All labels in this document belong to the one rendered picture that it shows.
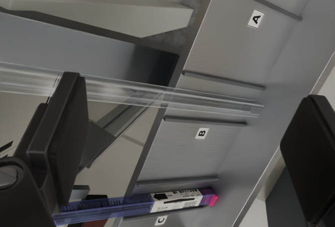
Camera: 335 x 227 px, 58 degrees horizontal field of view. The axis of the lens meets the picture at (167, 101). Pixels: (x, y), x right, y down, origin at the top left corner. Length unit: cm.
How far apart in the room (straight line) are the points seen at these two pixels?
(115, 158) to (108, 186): 14
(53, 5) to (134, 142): 94
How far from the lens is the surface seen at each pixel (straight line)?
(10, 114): 89
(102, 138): 49
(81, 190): 49
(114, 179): 130
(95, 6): 36
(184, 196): 32
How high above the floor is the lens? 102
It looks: 69 degrees down
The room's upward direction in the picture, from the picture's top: 139 degrees counter-clockwise
